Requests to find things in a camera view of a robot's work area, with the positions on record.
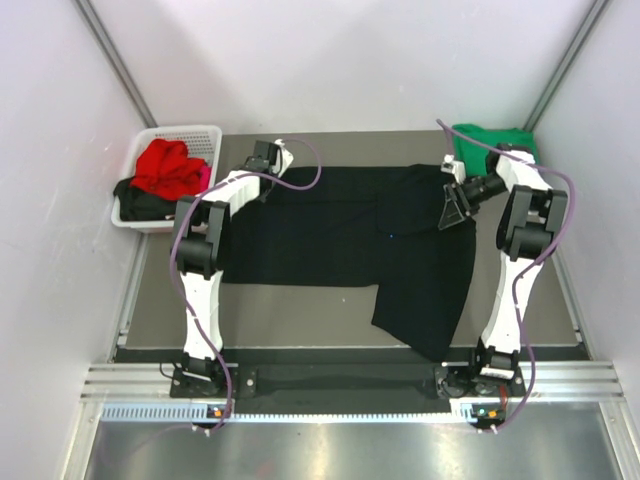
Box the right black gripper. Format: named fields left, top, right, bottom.
left=438, top=173, right=508, bottom=230

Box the black t shirt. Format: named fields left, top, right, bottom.
left=223, top=164, right=476, bottom=362

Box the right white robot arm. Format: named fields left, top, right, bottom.
left=436, top=144, right=570, bottom=398

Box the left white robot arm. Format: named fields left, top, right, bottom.
left=170, top=139, right=293, bottom=398

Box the green folded t shirt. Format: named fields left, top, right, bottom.
left=452, top=124, right=539, bottom=177

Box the pink garment in basket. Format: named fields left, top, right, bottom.
left=198, top=165, right=212, bottom=192

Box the white plastic laundry basket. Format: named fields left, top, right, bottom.
left=111, top=125, right=222, bottom=233

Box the red t shirt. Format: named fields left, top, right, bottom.
left=131, top=138, right=208, bottom=201

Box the black garment in basket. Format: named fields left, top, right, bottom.
left=113, top=178, right=176, bottom=222

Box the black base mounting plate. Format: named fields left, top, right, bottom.
left=170, top=362, right=524, bottom=400

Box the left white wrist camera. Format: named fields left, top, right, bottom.
left=273, top=139, right=294, bottom=178

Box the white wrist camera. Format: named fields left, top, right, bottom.
left=440, top=154, right=467, bottom=186
left=273, top=139, right=294, bottom=178

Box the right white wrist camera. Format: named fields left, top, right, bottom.
left=440, top=154, right=467, bottom=186

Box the aluminium frame rail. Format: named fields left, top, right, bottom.
left=81, top=361, right=623, bottom=401

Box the grey slotted cable duct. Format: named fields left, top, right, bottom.
left=101, top=402, right=506, bottom=424

